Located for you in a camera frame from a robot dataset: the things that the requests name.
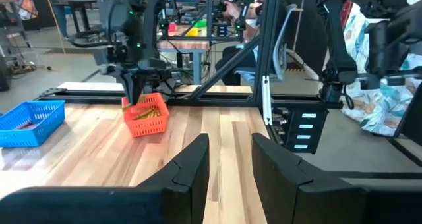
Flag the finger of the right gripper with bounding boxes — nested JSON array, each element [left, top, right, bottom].
[[133, 74, 148, 103], [122, 74, 136, 105]]

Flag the floral patterned cloth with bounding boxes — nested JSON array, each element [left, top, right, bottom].
[[338, 0, 422, 138]]

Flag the dark distant desk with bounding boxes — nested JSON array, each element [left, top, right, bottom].
[[51, 0, 104, 39]]

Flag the black metal table frame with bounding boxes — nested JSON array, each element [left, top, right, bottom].
[[36, 0, 344, 110]]

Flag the orange plastic basket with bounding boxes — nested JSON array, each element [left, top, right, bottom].
[[121, 92, 170, 138]]

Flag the white strip on post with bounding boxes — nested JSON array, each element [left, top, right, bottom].
[[261, 74, 274, 126]]

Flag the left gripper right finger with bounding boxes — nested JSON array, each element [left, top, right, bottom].
[[251, 132, 422, 224]]

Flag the colourful poster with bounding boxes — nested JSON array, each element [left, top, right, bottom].
[[0, 0, 39, 21]]

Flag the yellow hanging cable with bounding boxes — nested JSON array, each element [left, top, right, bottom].
[[44, 0, 67, 56]]

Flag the black box white labels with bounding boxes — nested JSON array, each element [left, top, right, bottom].
[[269, 101, 329, 155]]

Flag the power strip with cables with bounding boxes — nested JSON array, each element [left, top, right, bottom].
[[9, 59, 38, 76]]

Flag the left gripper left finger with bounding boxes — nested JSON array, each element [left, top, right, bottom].
[[0, 132, 210, 224]]

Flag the person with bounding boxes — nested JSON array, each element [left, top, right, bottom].
[[214, 0, 268, 86]]

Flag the wooden top distant table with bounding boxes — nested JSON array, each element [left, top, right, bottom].
[[156, 24, 212, 86]]

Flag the grey office chair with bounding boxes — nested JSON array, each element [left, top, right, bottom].
[[234, 3, 298, 84]]

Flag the blue plastic basket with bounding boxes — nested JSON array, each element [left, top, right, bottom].
[[0, 99, 66, 148]]

